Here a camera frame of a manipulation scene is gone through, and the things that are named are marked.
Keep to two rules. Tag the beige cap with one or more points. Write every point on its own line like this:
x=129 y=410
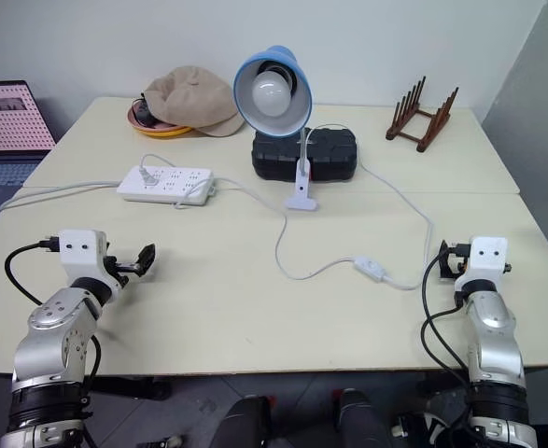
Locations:
x=194 y=100

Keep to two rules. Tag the black table base bar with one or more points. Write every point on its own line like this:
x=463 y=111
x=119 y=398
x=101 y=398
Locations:
x=129 y=386

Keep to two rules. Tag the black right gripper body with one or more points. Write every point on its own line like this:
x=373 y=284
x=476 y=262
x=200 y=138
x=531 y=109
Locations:
x=458 y=261

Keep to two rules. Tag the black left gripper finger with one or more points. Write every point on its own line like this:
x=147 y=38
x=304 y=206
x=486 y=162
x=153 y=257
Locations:
x=138 y=271
x=147 y=254

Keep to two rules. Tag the dark rounded shape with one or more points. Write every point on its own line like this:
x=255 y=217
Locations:
x=364 y=420
x=243 y=422

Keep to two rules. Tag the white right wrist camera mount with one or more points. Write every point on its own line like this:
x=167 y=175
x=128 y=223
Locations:
x=486 y=259

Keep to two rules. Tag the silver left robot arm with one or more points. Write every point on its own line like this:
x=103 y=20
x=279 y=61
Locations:
x=63 y=326

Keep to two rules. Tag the white light bulb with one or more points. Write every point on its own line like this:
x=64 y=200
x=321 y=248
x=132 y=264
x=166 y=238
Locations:
x=272 y=95

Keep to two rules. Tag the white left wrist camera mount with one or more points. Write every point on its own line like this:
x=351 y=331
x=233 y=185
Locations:
x=83 y=252

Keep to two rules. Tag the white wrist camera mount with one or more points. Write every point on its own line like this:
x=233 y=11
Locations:
x=83 y=252
x=486 y=259

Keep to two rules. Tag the brown wooden peg rack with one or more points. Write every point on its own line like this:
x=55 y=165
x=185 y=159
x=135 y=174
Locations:
x=423 y=116

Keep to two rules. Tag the orange yellow bowl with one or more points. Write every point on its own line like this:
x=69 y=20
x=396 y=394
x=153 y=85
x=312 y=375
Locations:
x=159 y=130

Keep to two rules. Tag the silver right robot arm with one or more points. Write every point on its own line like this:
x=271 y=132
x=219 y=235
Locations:
x=493 y=336

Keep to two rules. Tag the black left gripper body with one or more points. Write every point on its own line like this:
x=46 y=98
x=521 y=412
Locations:
x=114 y=270

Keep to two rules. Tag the white power strip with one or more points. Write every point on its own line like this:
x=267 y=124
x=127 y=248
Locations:
x=168 y=184

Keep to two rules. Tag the blue clip desk lamp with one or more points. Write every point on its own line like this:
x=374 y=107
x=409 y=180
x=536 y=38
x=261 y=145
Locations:
x=297 y=119

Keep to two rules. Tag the white power plug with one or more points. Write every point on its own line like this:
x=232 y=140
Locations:
x=146 y=177

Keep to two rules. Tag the black plastic case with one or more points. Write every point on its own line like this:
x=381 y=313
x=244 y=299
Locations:
x=334 y=156

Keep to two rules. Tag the black item in bowl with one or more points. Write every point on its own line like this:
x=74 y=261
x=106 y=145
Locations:
x=143 y=114

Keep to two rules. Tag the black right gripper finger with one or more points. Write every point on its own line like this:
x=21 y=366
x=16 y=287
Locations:
x=445 y=275
x=443 y=249

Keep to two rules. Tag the open laptop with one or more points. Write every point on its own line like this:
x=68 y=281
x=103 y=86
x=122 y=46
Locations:
x=3 y=140

